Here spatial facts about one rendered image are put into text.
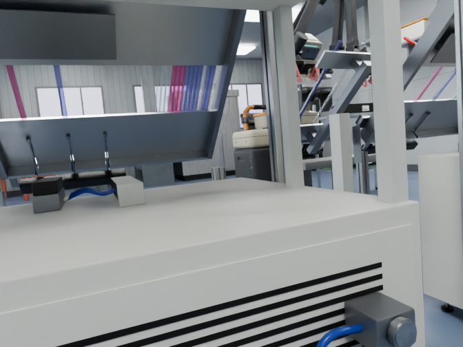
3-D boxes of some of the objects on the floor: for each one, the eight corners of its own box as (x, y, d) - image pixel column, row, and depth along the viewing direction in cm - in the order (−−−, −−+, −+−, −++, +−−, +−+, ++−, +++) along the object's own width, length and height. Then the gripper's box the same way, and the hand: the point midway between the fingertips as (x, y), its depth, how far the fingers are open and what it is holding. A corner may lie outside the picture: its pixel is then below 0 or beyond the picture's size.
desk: (163, 179, 895) (160, 149, 889) (176, 183, 766) (173, 148, 760) (134, 182, 868) (131, 152, 862) (142, 187, 739) (138, 151, 733)
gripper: (302, 66, 158) (320, 88, 149) (276, 65, 151) (293, 88, 143) (309, 52, 153) (328, 74, 144) (282, 51, 146) (300, 74, 138)
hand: (309, 80), depth 144 cm, fingers open, 9 cm apart
